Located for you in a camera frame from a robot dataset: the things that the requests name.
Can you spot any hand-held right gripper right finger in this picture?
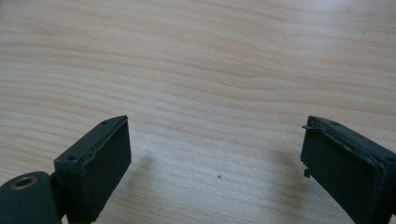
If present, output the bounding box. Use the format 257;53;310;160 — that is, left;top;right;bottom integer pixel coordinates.
300;115;396;224

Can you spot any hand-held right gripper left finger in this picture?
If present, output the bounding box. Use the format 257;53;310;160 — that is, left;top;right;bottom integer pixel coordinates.
53;115;133;224

